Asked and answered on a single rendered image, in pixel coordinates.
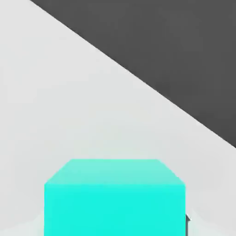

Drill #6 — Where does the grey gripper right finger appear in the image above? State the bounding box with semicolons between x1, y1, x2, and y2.
185;213;209;236

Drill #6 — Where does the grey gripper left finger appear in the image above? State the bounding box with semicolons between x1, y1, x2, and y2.
22;214;45;236

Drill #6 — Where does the small cyan cube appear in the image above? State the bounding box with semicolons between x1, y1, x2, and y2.
43;158;186;236

